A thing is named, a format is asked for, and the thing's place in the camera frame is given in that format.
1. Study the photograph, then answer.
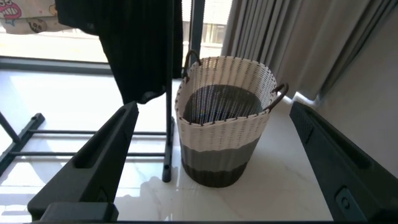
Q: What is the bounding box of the black clothes rack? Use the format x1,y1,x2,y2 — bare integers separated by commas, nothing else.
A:
0,79,177,184

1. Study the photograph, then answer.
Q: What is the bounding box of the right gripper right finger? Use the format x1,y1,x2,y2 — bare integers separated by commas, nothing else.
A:
289,101,398,223

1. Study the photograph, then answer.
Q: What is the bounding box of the black short-sleeved shirt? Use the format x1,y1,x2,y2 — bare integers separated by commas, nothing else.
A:
54,0,184,105

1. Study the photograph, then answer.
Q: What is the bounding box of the window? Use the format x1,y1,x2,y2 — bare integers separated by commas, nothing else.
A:
0,0,234,75

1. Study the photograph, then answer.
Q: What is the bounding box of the grey curtain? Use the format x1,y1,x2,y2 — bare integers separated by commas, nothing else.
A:
220,0,398,101

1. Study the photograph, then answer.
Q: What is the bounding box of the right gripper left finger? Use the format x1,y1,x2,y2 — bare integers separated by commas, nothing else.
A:
27,101,140,222

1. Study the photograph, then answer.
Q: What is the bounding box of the cream printed garment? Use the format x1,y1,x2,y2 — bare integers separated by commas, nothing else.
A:
0,0,73,35

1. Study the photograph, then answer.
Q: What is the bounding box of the white laundry basket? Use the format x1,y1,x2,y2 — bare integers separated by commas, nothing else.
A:
174,49,290,189

